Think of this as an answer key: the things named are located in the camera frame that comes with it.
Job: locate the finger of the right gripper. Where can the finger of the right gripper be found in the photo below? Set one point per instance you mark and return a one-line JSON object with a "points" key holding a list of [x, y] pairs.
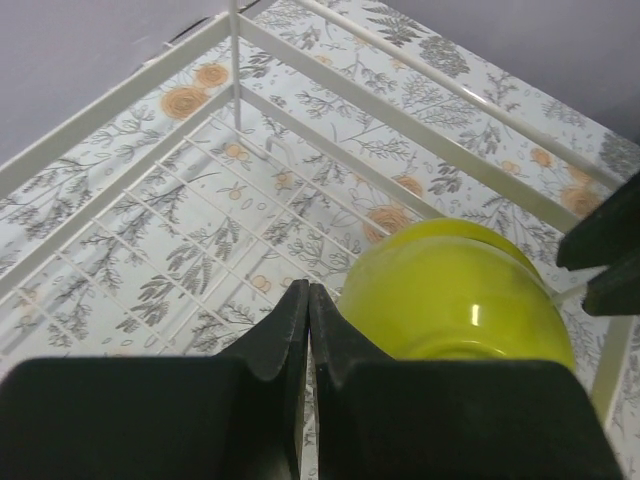
{"points": [[605, 235], [615, 291]]}

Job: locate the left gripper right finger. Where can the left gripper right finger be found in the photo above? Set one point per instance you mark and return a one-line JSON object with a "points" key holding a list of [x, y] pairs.
{"points": [[381, 418]]}

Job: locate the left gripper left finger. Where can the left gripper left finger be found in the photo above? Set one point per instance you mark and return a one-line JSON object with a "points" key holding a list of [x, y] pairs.
{"points": [[234, 415]]}

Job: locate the lime green bowl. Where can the lime green bowl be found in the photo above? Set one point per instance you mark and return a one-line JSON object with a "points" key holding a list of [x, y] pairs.
{"points": [[452, 289]]}

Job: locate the floral patterned table mat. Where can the floral patterned table mat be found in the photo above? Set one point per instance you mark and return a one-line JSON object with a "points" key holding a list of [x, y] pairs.
{"points": [[350, 175]]}

